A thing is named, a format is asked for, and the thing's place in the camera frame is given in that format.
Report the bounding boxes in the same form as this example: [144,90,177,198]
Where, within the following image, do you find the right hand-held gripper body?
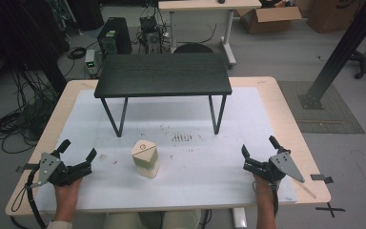
[242,151,306,186]

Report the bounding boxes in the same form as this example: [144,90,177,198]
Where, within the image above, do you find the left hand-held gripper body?
[28,151,93,189]

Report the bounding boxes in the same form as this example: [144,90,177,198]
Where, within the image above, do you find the beige wooden block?
[131,139,161,179]

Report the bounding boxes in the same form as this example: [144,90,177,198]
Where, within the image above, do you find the person's left hand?
[53,177,84,208]

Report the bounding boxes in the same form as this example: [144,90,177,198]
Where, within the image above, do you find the person's right hand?
[253,173,276,205]

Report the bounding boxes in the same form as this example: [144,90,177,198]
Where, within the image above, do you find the wooden desk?
[5,75,332,221]

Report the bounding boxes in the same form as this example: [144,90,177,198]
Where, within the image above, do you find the black tape strip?
[310,173,335,185]
[15,162,41,174]

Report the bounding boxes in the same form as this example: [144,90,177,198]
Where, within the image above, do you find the grey floor mat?
[277,79,366,135]

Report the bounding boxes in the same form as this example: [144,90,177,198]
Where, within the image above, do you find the white mat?
[33,87,298,215]

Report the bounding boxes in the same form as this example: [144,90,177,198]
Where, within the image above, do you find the white desk leg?
[232,206,249,229]

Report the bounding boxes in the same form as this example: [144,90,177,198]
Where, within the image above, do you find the black tape cross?
[315,201,347,219]

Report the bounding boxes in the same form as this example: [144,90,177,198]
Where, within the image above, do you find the person's left leg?
[102,211,148,229]

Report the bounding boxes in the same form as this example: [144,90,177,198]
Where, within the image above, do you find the person's leg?
[161,209,202,229]
[102,211,148,229]

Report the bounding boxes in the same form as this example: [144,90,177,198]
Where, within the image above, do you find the grey power supply unit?
[84,49,103,78]

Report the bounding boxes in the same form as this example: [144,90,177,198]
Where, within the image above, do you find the person's right leg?
[161,209,202,229]

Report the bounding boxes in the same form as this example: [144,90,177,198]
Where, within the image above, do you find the small black table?
[93,52,234,138]

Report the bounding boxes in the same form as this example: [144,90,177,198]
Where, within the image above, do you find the black round chair seat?
[173,42,215,54]

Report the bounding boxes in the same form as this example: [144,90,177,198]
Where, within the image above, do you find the black curtain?
[0,0,70,94]

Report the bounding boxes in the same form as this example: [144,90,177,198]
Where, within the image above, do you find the black computer tower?
[96,16,133,57]

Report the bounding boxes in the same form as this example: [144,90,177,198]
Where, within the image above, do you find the open cardboard box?
[235,6,303,35]

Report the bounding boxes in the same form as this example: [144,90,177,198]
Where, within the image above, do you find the open computer case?
[138,14,164,55]

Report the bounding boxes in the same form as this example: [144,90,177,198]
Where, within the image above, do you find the large closed cardboard box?
[307,0,366,34]

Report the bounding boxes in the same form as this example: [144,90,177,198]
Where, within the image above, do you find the beige desk with white legs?
[157,0,263,69]

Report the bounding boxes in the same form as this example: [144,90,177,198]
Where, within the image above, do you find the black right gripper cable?
[272,180,280,219]

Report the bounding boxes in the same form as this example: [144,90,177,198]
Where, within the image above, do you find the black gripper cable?
[272,180,280,219]
[10,167,51,229]

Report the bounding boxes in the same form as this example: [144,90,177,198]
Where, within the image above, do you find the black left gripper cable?
[10,167,51,229]

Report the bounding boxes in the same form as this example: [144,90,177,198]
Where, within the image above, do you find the bundle of black floor cables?
[0,67,62,155]

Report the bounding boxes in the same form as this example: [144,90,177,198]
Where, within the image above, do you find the coiled black cable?
[66,46,88,60]

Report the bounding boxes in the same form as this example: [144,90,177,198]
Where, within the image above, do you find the black metal post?
[297,0,366,111]

